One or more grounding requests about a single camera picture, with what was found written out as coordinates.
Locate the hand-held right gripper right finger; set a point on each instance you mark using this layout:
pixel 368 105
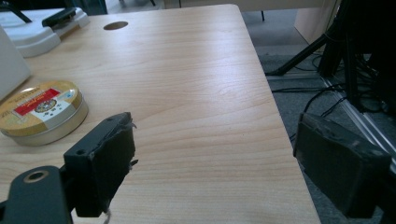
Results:
pixel 337 168

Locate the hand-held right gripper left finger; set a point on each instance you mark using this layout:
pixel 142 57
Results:
pixel 99 161

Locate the round gold tin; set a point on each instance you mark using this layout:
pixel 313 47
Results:
pixel 40 113

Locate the black tripod stand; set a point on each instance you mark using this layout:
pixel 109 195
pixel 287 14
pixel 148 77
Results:
pixel 334 40

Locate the white box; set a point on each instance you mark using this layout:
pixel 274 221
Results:
pixel 11 67

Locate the white plastic base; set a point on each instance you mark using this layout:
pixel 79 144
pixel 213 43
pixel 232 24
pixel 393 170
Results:
pixel 40 32

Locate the black flat device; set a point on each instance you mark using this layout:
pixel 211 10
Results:
pixel 59 17

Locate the light wooden cabinet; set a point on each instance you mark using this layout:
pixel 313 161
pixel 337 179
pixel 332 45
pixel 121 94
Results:
pixel 314 18

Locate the aluminium rail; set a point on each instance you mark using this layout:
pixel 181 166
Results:
pixel 358 115

